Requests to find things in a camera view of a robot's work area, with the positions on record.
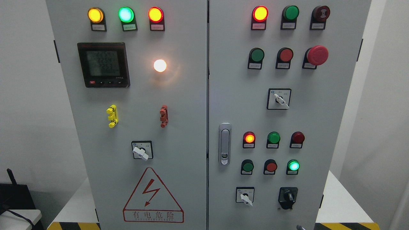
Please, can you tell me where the green illuminated button lower right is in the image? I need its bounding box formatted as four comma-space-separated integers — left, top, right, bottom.
286, 159, 300, 175

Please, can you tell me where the yellow indicator light top left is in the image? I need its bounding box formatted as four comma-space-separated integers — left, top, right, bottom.
88, 7, 107, 31

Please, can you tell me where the green indicator light middle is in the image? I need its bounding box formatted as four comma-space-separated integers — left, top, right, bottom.
266, 132, 281, 149

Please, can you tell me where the green push button lower left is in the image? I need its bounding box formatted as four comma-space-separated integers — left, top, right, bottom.
240, 159, 254, 175

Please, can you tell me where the green indicator light top right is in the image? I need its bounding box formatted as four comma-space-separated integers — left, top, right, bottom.
281, 5, 300, 30

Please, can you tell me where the black digital power meter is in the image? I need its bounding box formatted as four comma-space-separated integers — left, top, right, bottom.
77, 42, 130, 88

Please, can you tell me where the white selector switch left door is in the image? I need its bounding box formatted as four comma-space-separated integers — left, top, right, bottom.
131, 140, 153, 161

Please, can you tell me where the white selector switch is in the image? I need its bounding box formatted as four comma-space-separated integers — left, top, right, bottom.
236, 187, 255, 207
267, 88, 292, 110

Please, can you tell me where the white selector switch upper right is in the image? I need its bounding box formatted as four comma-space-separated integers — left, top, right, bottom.
267, 88, 292, 110

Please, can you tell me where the black device with antenna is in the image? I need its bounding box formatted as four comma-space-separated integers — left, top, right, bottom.
0, 169, 36, 214

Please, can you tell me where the red push button upper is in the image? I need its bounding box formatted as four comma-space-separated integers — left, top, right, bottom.
275, 48, 294, 69

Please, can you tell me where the red emergency stop mushroom button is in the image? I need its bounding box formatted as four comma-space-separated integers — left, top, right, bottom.
302, 45, 329, 70

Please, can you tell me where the red lit indicator top right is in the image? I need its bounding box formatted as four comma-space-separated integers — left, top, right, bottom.
251, 5, 268, 30

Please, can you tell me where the red terminal connector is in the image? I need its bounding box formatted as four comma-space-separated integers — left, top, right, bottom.
159, 105, 169, 128

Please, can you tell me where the grey electrical control cabinet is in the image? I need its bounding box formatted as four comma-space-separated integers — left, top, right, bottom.
46, 0, 371, 230

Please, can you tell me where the white box with black cable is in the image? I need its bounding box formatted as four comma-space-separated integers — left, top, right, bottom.
0, 210, 42, 230

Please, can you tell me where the green push button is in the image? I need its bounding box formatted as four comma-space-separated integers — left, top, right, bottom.
247, 48, 265, 70
240, 159, 254, 175

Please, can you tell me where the yellow terminal connector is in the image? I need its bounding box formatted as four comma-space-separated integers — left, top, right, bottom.
106, 104, 119, 128

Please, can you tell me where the black rotary knob switch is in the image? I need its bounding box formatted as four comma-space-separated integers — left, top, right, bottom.
278, 187, 298, 210

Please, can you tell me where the red electrical hazard warning sticker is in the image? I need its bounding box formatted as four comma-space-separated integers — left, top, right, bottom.
123, 167, 184, 223

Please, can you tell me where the green push button upper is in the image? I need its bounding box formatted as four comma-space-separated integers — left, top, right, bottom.
247, 48, 265, 70

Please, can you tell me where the white platform with hazard stripes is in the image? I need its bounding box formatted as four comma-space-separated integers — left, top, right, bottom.
48, 172, 379, 230

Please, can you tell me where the red push button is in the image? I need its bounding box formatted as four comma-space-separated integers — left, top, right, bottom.
275, 48, 294, 69
263, 159, 277, 175

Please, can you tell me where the red lit indicator middle left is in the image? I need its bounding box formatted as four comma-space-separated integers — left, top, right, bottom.
243, 131, 256, 149

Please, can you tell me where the red lit indicator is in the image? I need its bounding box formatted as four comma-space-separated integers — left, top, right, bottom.
251, 5, 268, 30
243, 131, 256, 149

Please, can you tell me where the dark red buzzer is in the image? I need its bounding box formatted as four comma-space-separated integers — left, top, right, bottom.
310, 5, 330, 30

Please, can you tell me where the white lit indicator lamp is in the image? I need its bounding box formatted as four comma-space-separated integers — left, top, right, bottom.
153, 59, 167, 73

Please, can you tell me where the silver door handle lock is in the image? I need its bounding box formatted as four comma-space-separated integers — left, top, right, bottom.
219, 123, 231, 165

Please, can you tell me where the red indicator light middle right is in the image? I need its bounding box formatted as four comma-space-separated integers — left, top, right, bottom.
289, 131, 305, 149

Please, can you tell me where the white selector switch lower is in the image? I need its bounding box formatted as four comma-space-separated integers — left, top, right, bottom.
236, 187, 255, 207

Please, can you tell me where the red indicator light left door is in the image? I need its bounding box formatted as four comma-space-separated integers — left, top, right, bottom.
148, 6, 165, 31

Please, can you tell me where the green lit indicator light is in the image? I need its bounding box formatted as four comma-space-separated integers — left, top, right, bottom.
118, 6, 138, 32

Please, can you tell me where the red push button lower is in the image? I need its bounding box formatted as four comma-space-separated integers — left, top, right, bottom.
263, 159, 277, 175

